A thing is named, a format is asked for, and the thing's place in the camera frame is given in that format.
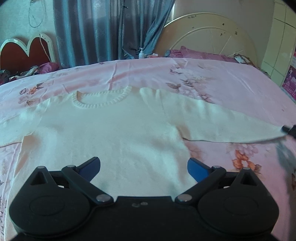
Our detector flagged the white knit sweater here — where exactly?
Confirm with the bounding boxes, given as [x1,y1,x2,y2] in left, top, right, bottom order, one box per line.
[1,86,283,197]

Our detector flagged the dark clothes pile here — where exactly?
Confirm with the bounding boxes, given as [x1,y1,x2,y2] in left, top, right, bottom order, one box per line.
[0,62,60,85]

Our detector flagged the pink floral bed sheet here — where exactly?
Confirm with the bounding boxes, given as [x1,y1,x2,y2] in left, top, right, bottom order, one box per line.
[1,58,295,240]

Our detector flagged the patterned cloth by headboard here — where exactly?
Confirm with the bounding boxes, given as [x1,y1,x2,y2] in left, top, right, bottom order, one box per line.
[233,54,254,66]

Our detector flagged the purple pillow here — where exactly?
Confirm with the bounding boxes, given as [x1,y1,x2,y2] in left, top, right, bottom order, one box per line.
[165,46,237,63]

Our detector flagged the cream round headboard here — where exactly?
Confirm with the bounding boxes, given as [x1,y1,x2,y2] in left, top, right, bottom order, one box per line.
[154,13,257,64]

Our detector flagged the white pump bottle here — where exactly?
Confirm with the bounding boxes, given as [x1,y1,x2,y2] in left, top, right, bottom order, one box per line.
[138,47,145,59]

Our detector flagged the red heart-shaped headboard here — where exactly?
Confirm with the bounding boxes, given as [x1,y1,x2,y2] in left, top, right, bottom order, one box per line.
[1,33,56,74]

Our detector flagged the blue grey curtain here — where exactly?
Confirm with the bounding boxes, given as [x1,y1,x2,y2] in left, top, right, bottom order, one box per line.
[53,1,175,68]

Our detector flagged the purple wall poster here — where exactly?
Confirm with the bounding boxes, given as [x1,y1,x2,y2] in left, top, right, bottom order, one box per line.
[282,51,296,102]

